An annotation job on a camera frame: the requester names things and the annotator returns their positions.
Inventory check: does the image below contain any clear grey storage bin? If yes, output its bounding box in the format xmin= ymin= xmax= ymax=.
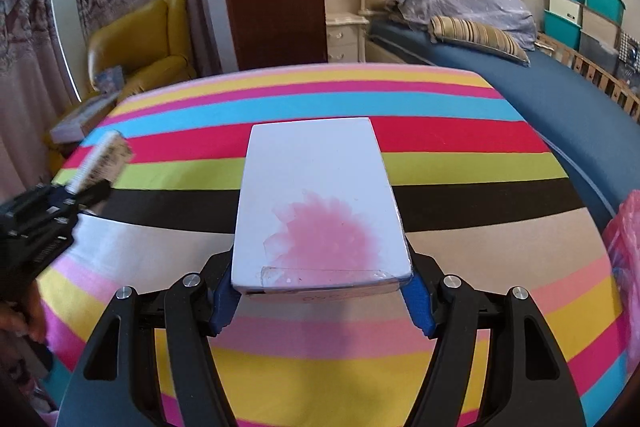
xmin=580 ymin=32 xmax=618 ymax=62

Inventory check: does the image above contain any white box pink flower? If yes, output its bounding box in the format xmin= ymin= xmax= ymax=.
xmin=231 ymin=117 xmax=415 ymax=303

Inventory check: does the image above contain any beige plastic storage bin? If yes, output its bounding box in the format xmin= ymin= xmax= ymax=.
xmin=582 ymin=9 xmax=621 ymax=40
xmin=547 ymin=0 xmax=583 ymax=25

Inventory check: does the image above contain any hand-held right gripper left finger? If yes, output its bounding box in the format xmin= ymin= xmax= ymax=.
xmin=57 ymin=249 xmax=241 ymax=427

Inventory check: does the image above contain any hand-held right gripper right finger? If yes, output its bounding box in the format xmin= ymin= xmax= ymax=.
xmin=400 ymin=252 xmax=588 ymax=427

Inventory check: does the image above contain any wooden crib rail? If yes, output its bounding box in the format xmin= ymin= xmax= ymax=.
xmin=537 ymin=32 xmax=640 ymax=122

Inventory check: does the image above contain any yellow leather armchair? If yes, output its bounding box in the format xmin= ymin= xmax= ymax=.
xmin=87 ymin=0 xmax=198 ymax=100

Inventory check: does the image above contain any brown striped pillow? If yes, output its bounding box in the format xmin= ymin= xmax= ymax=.
xmin=429 ymin=16 xmax=531 ymax=66

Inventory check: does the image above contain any illustrated book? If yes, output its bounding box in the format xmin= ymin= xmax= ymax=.
xmin=95 ymin=67 xmax=126 ymax=94

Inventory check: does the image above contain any houndstooth bag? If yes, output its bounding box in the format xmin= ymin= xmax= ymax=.
xmin=620 ymin=32 xmax=640 ymax=72

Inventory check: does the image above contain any bed with blue sheet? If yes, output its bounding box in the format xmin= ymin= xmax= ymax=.
xmin=367 ymin=19 xmax=640 ymax=228

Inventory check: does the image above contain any pink plastic bag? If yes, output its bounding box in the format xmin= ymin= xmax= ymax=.
xmin=602 ymin=189 xmax=640 ymax=313

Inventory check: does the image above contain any person's left hand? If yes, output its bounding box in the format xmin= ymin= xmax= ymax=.
xmin=0 ymin=283 xmax=48 ymax=344

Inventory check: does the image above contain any cream nightstand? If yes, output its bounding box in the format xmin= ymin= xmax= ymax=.
xmin=326 ymin=13 xmax=371 ymax=64

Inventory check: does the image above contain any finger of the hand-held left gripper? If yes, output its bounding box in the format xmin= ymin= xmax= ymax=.
xmin=75 ymin=181 xmax=113 ymax=210
xmin=50 ymin=183 xmax=80 ymax=208

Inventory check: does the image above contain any small white printed box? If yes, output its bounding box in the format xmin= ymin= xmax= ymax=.
xmin=67 ymin=130 xmax=135 ymax=195

